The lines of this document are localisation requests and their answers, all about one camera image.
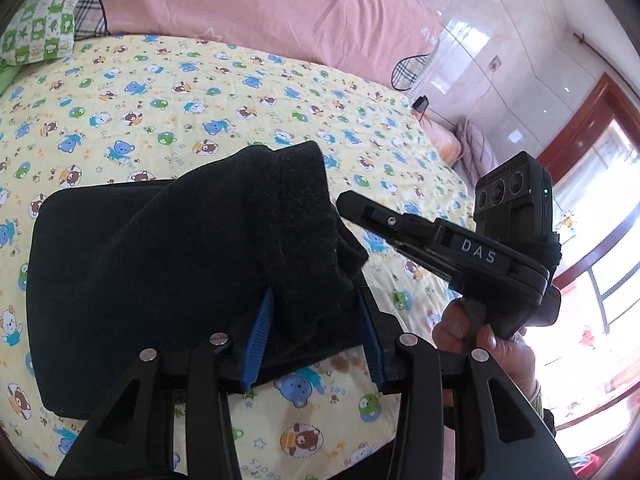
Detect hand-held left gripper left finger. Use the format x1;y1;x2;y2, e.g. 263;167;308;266
55;287;276;480

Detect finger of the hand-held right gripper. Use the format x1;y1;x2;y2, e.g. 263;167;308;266
387;236;456;281
335;191;446;243

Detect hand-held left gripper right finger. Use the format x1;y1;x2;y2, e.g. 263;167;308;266
356;284;576;480

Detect black pants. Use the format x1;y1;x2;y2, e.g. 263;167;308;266
27;141;371;418

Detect person's right forearm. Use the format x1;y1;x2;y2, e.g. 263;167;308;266
525;377;557;433

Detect person's right hand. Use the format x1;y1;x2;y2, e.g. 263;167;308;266
432;299;540;408

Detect pink bed sheet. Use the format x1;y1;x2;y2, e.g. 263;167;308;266
422;119;462;167

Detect pink striped pillow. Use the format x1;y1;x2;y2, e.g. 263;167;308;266
452;120;500;187

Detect dark curtain rod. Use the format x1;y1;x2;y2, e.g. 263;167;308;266
574;31;640;83

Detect pink heart print duvet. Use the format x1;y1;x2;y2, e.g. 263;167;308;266
74;0;445;93

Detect yellow bear print bed sheet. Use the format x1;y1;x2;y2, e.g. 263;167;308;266
0;34;476;480

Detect green blanket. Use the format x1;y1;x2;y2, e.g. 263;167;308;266
0;62;27;97

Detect green checked pillow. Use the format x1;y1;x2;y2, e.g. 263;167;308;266
0;0;92;67

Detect wooden door frame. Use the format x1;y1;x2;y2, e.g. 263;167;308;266
536;72;640;281

